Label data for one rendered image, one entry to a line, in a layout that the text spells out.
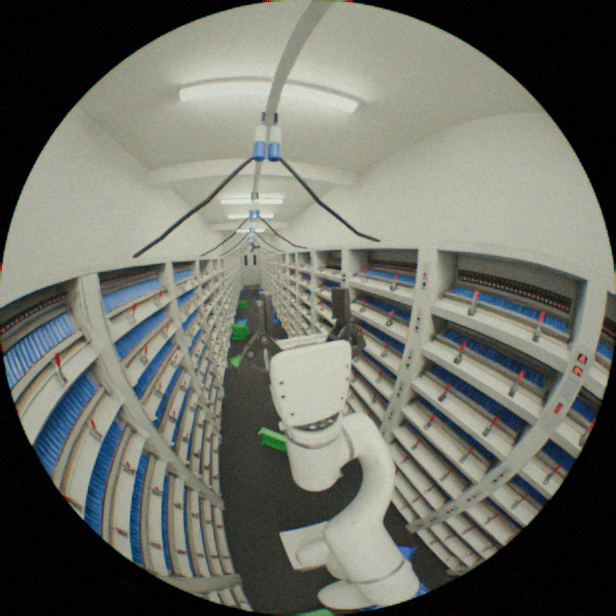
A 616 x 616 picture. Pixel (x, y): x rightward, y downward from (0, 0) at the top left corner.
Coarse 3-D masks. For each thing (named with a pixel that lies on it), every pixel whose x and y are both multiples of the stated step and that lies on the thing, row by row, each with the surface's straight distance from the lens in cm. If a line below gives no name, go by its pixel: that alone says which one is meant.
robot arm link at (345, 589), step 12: (396, 576) 39; (408, 576) 41; (324, 588) 60; (336, 588) 55; (348, 588) 53; (360, 588) 41; (372, 588) 40; (384, 588) 40; (396, 588) 41; (408, 588) 43; (324, 600) 59; (336, 600) 56; (348, 600) 54; (360, 600) 52; (372, 600) 45; (384, 600) 44; (396, 600) 45
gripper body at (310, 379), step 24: (312, 336) 24; (288, 360) 19; (312, 360) 20; (336, 360) 21; (288, 384) 20; (312, 384) 21; (336, 384) 22; (288, 408) 22; (312, 408) 22; (336, 408) 25
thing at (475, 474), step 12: (420, 396) 116; (408, 408) 112; (420, 420) 108; (432, 432) 106; (444, 432) 107; (444, 444) 104; (456, 456) 104; (468, 468) 104; (492, 468) 104; (480, 480) 105
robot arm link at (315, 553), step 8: (312, 544) 93; (320, 544) 91; (296, 552) 94; (304, 552) 91; (312, 552) 90; (320, 552) 90; (328, 552) 90; (304, 560) 91; (312, 560) 90; (320, 560) 91
